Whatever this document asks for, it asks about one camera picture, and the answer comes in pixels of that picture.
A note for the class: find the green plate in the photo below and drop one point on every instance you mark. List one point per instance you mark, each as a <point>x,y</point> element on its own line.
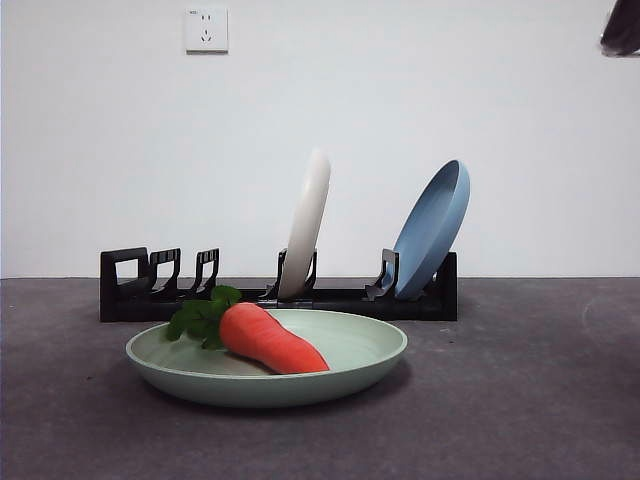
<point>350,345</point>

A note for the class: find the orange carrot with green leaves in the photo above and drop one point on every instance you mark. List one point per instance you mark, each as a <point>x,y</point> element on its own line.
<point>270,340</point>

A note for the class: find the beige plate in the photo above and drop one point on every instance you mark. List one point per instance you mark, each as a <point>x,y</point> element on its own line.
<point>310,215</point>

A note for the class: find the blue plate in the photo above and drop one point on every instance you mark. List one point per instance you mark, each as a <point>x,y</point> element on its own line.
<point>430,235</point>

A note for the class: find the black plate rack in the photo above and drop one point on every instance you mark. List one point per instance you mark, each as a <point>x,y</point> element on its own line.
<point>120,305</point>

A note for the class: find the white wall socket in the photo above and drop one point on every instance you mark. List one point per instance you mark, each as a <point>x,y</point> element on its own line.
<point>207,30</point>

